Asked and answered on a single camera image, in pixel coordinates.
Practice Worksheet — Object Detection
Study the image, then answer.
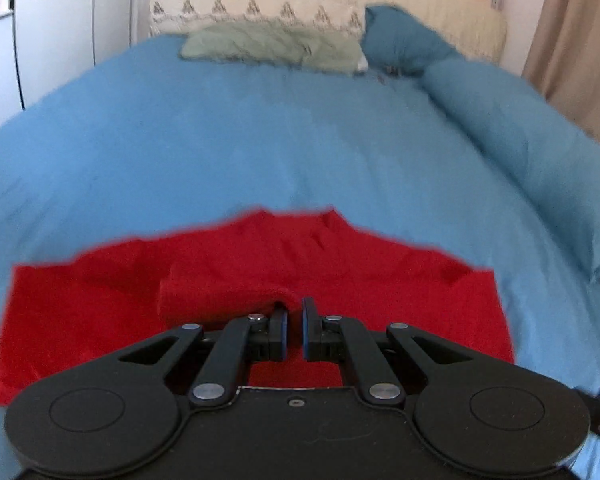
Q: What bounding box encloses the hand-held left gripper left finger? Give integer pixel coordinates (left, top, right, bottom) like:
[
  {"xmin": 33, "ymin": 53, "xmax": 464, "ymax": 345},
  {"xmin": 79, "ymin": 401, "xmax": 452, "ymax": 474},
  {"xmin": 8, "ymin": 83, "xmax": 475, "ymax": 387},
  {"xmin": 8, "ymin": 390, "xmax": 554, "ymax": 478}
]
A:
[{"xmin": 118, "ymin": 301, "xmax": 290, "ymax": 407}]

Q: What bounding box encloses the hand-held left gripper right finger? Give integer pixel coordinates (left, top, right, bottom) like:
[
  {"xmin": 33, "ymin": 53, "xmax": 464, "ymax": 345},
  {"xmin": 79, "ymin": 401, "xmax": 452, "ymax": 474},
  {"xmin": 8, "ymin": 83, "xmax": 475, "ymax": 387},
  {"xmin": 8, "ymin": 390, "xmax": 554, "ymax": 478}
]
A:
[{"xmin": 301, "ymin": 296, "xmax": 475, "ymax": 407}]

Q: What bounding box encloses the red small shirt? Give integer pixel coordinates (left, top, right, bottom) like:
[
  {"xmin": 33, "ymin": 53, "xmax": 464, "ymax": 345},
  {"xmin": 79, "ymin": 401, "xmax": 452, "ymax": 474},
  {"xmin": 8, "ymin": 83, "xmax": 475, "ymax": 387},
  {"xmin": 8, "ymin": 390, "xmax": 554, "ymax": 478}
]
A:
[{"xmin": 0, "ymin": 205, "xmax": 516, "ymax": 407}]

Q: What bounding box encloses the blue bed sheet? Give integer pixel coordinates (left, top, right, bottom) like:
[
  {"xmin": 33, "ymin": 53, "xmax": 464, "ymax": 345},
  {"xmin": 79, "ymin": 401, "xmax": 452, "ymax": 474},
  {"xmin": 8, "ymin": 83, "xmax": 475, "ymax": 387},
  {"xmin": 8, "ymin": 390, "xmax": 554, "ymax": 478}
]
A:
[{"xmin": 0, "ymin": 35, "xmax": 600, "ymax": 480}]

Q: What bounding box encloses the rolled blue blanket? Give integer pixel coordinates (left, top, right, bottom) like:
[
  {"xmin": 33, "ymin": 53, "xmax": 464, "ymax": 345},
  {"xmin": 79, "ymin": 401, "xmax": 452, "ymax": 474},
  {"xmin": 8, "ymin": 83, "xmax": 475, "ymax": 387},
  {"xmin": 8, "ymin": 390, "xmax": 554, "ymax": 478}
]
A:
[{"xmin": 420, "ymin": 56, "xmax": 600, "ymax": 297}]

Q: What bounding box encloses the green folded cloth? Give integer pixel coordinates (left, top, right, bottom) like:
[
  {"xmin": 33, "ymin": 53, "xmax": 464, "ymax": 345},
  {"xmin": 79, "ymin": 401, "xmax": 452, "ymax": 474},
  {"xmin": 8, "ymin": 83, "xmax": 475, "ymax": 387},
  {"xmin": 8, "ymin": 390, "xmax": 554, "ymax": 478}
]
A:
[{"xmin": 180, "ymin": 24, "xmax": 369, "ymax": 77}]

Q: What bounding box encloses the dark blue pillow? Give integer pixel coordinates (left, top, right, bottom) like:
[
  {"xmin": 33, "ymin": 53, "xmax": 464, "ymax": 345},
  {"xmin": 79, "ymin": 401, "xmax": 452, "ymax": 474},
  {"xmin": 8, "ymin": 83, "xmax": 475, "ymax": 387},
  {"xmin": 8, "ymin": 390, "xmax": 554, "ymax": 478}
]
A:
[{"xmin": 363, "ymin": 5, "xmax": 463, "ymax": 77}]

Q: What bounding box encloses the beige embroidered pillow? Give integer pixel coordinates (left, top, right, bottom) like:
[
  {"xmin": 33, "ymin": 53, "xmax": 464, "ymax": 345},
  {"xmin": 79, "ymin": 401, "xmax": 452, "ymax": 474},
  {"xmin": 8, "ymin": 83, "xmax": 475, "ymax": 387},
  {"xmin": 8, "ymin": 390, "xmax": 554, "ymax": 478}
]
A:
[{"xmin": 149, "ymin": 0, "xmax": 367, "ymax": 40}]

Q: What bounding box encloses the white wardrobe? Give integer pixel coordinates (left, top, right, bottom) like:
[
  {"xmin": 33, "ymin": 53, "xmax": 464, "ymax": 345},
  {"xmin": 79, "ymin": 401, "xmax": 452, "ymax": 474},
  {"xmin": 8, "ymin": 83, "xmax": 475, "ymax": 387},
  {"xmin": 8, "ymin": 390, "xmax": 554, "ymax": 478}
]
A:
[{"xmin": 0, "ymin": 0, "xmax": 148, "ymax": 142}]

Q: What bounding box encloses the beige curtain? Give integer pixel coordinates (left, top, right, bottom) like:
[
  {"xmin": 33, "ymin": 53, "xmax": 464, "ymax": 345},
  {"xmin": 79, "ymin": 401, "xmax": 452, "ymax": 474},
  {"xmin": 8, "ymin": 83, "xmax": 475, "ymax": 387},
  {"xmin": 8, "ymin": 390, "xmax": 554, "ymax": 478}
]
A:
[{"xmin": 521, "ymin": 0, "xmax": 600, "ymax": 155}]

